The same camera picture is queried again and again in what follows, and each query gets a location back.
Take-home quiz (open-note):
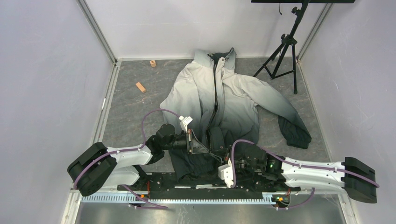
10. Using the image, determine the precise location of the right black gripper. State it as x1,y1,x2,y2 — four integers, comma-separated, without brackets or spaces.
210,145,261,170

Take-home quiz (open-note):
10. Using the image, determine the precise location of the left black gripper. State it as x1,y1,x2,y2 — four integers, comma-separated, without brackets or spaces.
163,129,209,154

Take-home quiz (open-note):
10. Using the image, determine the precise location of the grey to black gradient jacket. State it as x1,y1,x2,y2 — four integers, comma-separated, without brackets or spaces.
160,48,312,183

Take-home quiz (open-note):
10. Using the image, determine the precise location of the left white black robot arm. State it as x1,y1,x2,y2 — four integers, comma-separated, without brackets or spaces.
67,124,210,196

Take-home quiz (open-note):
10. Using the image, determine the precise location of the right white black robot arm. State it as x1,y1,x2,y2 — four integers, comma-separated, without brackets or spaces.
218,141,379,203

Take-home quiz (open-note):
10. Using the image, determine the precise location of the long wooden block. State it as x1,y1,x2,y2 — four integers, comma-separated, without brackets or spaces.
135,82,147,93

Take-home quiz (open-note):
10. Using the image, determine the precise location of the small wooden cube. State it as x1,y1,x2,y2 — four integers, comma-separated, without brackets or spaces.
149,60,157,68

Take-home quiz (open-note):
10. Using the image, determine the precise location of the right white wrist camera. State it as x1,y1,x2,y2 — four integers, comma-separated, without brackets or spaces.
218,159,234,188

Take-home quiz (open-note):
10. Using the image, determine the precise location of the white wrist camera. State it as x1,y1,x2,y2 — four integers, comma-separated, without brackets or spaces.
179,116,193,132
218,159,234,188

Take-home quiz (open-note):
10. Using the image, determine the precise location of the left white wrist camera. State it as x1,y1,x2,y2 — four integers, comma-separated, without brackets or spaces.
179,116,193,132

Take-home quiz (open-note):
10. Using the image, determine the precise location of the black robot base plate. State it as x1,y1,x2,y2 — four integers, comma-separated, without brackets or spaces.
128,173,301,199

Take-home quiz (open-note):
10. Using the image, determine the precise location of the white toothed cable rail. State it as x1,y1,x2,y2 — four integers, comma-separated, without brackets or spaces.
81,193,291,205

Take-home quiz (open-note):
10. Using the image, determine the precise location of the black camera tripod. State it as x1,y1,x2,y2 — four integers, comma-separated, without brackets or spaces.
251,0,355,94

